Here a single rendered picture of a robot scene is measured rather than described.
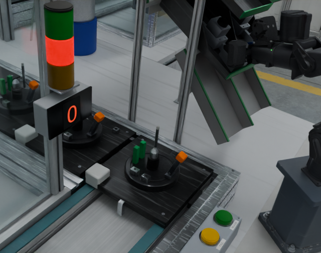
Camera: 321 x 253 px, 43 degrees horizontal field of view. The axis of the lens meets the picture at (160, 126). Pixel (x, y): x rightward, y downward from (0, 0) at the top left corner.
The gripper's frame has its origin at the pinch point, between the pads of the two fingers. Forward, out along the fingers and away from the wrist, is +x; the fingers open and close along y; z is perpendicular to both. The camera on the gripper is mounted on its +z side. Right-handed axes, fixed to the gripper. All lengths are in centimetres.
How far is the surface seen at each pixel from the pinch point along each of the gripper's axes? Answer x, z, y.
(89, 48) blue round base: 91, -14, -6
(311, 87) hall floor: 125, -79, -254
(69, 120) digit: 1.9, -10.0, 47.9
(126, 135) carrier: 21.1, -25.9, 21.6
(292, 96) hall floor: 123, -82, -222
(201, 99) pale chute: 7.6, -14.9, 5.3
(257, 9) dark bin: -4.8, 9.8, 0.6
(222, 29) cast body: 4.3, 4.4, 2.3
